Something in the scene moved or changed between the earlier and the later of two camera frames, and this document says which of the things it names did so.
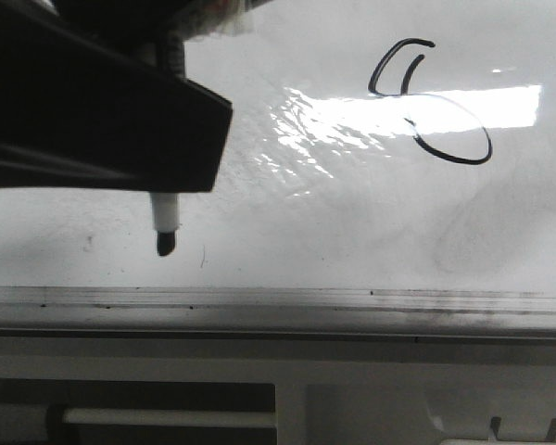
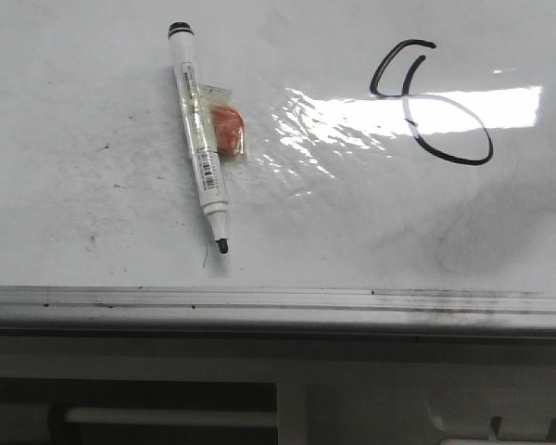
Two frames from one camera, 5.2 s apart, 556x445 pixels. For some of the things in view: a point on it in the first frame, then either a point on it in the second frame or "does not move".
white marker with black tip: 165,217 to 215,198
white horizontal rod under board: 170,417 does not move
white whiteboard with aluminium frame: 392,168 does not move
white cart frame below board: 340,389 does not move
